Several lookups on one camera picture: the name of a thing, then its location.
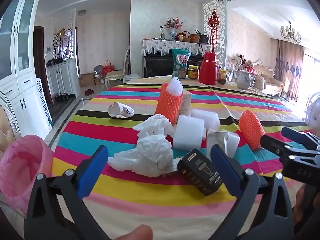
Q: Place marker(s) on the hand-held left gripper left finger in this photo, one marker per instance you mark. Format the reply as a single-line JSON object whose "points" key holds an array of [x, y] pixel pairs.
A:
{"points": [[92, 172]]}

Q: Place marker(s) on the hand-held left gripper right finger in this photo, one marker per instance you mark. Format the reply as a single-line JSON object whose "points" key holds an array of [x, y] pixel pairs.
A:
{"points": [[222, 166]]}

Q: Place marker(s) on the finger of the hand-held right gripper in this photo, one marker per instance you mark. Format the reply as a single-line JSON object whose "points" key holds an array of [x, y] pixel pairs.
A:
{"points": [[302, 138], [275, 146]]}

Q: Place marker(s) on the black cardboard box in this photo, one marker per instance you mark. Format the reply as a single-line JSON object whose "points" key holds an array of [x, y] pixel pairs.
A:
{"points": [[200, 172]]}

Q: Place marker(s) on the white paper packet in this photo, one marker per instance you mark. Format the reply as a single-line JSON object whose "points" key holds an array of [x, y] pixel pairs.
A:
{"points": [[220, 140]]}

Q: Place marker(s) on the large white foam roll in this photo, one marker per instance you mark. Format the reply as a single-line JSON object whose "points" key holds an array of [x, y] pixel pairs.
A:
{"points": [[188, 132]]}

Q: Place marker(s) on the small white foam roll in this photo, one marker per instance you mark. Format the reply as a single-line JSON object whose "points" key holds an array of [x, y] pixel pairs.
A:
{"points": [[207, 117]]}

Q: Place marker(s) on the white plastic bag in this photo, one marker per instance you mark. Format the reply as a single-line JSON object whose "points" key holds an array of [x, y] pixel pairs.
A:
{"points": [[150, 152]]}

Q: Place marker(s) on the pink lined waste bin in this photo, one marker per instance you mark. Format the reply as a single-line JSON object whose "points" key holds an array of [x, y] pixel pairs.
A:
{"points": [[20, 160]]}

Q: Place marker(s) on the person's right hand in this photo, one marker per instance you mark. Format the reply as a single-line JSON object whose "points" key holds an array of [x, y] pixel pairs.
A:
{"points": [[303, 205]]}

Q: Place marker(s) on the person's left hand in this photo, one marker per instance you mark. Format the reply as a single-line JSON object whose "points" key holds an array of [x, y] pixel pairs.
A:
{"points": [[136, 233]]}

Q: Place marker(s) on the tan leather ornate chair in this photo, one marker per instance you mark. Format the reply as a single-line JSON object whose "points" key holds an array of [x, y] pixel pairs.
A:
{"points": [[7, 127], [312, 110]]}

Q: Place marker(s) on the white patterned paper cup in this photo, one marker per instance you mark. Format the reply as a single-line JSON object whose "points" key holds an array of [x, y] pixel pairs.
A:
{"points": [[120, 111]]}

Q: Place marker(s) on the brown patterned curtains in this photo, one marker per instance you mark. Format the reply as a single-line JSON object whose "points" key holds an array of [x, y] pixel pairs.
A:
{"points": [[288, 67]]}

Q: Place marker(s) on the cream ornate sofa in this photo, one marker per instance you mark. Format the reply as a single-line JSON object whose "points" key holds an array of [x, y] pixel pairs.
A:
{"points": [[265, 73]]}

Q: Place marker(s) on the white ceramic teapot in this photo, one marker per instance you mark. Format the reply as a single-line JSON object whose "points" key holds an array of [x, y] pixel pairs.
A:
{"points": [[244, 79]]}

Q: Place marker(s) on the dark red slippers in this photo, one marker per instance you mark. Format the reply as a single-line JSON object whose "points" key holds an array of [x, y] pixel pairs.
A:
{"points": [[88, 92]]}

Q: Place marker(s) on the striped colourful tablecloth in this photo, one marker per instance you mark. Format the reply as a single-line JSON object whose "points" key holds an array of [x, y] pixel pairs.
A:
{"points": [[125, 97]]}

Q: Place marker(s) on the orange foam net with tissue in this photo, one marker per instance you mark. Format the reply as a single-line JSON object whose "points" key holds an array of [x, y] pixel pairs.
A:
{"points": [[167, 105]]}

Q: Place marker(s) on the small yellow lidded jar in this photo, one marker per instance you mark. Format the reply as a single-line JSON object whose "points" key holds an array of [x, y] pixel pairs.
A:
{"points": [[223, 76]]}

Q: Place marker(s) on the white lattice panel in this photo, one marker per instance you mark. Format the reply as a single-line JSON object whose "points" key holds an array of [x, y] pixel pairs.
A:
{"points": [[43, 100]]}

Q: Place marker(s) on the brown cardboard box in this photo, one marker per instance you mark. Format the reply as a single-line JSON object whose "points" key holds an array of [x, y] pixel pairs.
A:
{"points": [[86, 80]]}

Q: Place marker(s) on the yellow labelled jar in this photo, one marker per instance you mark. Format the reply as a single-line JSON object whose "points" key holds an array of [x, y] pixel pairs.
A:
{"points": [[193, 73]]}

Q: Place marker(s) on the red thermos jug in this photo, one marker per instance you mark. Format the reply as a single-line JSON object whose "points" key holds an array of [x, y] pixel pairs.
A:
{"points": [[208, 68]]}

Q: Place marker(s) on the cream cushioned dining chair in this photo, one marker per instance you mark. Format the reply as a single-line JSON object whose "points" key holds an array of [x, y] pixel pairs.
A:
{"points": [[116, 74]]}

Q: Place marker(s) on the low white shoe cabinet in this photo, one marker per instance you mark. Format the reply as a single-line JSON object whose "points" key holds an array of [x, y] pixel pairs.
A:
{"points": [[61, 76]]}

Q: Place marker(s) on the silver gift bag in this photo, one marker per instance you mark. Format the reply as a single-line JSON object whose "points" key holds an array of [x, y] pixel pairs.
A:
{"points": [[98, 70]]}

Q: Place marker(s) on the round white stool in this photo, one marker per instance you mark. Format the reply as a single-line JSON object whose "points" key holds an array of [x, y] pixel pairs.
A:
{"points": [[131, 77]]}

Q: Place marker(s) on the red gift bag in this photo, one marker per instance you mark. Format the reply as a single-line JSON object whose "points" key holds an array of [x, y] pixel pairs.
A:
{"points": [[108, 68]]}

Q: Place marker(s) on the crystal chandelier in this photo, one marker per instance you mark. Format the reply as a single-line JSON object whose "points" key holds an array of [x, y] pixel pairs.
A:
{"points": [[290, 33]]}

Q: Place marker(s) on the green snack bag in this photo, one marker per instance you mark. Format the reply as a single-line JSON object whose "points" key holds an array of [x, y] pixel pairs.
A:
{"points": [[180, 63]]}

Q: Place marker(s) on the tall white glass-door cabinet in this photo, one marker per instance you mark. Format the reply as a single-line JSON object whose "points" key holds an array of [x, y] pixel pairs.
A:
{"points": [[25, 80]]}

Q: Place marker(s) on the black piano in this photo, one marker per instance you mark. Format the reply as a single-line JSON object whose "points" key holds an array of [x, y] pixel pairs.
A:
{"points": [[157, 65]]}

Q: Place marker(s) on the dark brown handbag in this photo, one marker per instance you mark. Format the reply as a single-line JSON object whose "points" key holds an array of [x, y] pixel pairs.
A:
{"points": [[202, 37]]}

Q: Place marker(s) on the orange handbag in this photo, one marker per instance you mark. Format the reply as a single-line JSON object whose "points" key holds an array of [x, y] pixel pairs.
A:
{"points": [[193, 38]]}

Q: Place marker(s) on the red hanging knot ornament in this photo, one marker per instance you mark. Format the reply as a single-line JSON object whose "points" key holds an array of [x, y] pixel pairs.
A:
{"points": [[213, 27]]}

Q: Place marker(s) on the red brown basket bag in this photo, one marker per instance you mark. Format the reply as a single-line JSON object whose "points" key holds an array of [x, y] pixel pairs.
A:
{"points": [[183, 37]]}

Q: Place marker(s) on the floral lace piano cover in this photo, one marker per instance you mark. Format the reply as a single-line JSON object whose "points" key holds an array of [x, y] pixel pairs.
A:
{"points": [[160, 45]]}

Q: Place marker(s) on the dark table ornament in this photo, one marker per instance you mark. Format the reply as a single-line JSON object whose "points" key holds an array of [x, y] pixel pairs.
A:
{"points": [[161, 33]]}

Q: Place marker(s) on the pink flower bouquet vase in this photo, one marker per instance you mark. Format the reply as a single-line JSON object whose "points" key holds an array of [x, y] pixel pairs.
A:
{"points": [[173, 26]]}

